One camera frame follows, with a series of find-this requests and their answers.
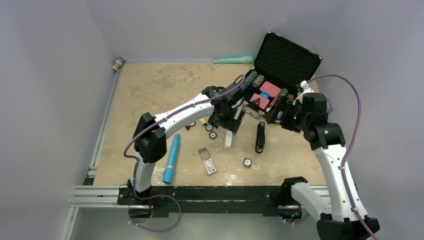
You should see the small colourful toy figure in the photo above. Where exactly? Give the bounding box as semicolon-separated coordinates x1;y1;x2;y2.
112;57;126;71

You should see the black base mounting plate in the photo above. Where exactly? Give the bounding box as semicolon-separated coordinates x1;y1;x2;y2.
117;185;304;221

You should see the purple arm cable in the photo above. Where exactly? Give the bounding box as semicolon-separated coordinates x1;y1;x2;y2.
282;74;380;240
123;74;247;233

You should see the blue dealer button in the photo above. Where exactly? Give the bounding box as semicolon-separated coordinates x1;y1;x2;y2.
259;92;270;99

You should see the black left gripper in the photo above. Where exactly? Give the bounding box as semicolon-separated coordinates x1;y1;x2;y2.
208;104;246;136

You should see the pink card deck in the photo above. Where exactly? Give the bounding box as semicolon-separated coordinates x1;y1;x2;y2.
259;81;281;98
249;93;270;110

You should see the blue cylindrical tool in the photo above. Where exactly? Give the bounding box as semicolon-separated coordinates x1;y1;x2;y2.
162;133;181;185

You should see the aluminium frame rail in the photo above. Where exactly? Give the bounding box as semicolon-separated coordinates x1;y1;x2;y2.
62;64;329;240

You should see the black poker chip case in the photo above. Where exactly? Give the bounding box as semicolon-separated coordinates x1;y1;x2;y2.
246;31;323;97

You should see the mint green microphone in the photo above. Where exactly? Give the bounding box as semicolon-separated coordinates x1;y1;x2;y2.
213;56;255;64

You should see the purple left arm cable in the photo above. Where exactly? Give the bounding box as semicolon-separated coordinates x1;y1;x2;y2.
123;74;247;233

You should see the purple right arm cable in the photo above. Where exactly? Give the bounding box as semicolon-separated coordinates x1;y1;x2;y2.
282;74;380;240

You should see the staples cardboard box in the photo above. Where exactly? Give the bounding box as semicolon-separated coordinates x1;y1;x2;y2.
198;147;217;175

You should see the small beige block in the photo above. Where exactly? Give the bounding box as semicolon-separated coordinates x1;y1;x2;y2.
199;118;208;126

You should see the pink card deck upper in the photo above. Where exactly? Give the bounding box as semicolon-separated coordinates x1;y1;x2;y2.
259;81;281;98

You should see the teal poker chip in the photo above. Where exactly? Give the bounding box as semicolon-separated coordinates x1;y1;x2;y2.
205;124;214;132

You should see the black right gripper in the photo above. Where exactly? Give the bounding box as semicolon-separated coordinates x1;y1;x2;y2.
263;94;310;133

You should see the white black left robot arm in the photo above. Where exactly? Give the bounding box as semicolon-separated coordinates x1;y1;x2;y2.
123;83;247;205

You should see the white stapler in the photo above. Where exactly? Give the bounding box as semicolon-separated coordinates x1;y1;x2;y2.
224;130;233;149

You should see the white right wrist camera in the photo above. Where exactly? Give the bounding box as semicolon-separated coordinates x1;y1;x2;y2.
296;80;315;102

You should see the pink card deck lower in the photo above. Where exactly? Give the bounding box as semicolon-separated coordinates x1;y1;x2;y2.
249;93;270;110

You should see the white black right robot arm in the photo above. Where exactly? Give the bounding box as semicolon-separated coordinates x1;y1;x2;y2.
270;92;380;240

